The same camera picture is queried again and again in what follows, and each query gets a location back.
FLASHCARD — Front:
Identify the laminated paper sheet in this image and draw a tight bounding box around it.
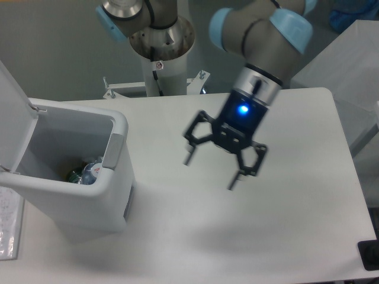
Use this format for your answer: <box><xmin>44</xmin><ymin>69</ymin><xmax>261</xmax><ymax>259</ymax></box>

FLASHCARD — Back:
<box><xmin>1</xmin><ymin>187</ymin><xmax>24</xmax><ymax>261</ymax></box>

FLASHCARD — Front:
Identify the black device at table edge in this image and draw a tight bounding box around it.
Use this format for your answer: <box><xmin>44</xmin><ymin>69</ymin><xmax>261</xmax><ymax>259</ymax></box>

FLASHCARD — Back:
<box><xmin>358</xmin><ymin>240</ymin><xmax>378</xmax><ymax>271</ymax></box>

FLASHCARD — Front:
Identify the white trash can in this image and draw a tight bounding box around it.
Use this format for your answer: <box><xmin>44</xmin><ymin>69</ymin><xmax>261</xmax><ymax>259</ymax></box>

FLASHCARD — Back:
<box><xmin>0</xmin><ymin>60</ymin><xmax>137</xmax><ymax>233</ymax></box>

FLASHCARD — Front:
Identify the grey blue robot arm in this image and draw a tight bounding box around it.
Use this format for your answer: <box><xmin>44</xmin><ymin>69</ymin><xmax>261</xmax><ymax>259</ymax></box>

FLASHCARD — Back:
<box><xmin>95</xmin><ymin>1</ymin><xmax>316</xmax><ymax>178</ymax></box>

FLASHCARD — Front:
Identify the clear plastic water bottle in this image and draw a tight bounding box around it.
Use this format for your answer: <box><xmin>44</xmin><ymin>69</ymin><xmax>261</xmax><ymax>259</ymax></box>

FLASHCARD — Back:
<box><xmin>81</xmin><ymin>156</ymin><xmax>103</xmax><ymax>185</ymax></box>

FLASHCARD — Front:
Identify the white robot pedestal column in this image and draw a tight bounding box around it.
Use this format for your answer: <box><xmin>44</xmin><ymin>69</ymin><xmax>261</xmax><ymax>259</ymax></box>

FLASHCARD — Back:
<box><xmin>129</xmin><ymin>15</ymin><xmax>196</xmax><ymax>97</ymax></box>

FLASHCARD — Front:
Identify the white covered side table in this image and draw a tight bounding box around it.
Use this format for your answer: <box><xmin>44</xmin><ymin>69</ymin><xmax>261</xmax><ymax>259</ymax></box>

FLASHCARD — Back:
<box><xmin>290</xmin><ymin>20</ymin><xmax>378</xmax><ymax>156</ymax></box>

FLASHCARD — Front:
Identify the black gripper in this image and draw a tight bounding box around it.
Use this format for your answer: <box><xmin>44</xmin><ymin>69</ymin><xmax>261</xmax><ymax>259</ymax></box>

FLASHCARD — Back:
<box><xmin>182</xmin><ymin>88</ymin><xmax>271</xmax><ymax>191</ymax></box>

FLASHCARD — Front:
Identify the white pedestal base bracket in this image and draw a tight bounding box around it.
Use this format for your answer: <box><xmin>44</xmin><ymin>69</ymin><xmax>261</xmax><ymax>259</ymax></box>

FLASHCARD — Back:
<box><xmin>103</xmin><ymin>70</ymin><xmax>211</xmax><ymax>99</ymax></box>

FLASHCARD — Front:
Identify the blue object in background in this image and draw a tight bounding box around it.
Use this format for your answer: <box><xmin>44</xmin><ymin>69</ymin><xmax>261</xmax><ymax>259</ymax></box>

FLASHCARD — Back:
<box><xmin>329</xmin><ymin>0</ymin><xmax>378</xmax><ymax>33</ymax></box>

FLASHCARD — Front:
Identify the black cable on pedestal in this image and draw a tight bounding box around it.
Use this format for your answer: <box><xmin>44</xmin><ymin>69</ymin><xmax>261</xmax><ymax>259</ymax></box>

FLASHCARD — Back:
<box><xmin>149</xmin><ymin>46</ymin><xmax>164</xmax><ymax>96</ymax></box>

